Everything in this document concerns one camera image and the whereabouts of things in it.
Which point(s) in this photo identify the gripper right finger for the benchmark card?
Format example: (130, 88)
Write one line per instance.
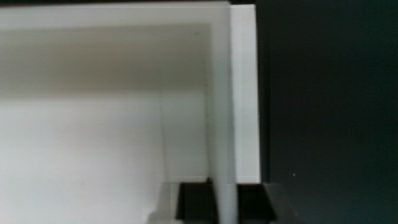
(257, 212)

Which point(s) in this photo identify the white drawer cabinet box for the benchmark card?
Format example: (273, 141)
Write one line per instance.
(127, 110)

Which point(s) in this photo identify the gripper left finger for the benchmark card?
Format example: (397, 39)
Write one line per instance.
(196, 209)

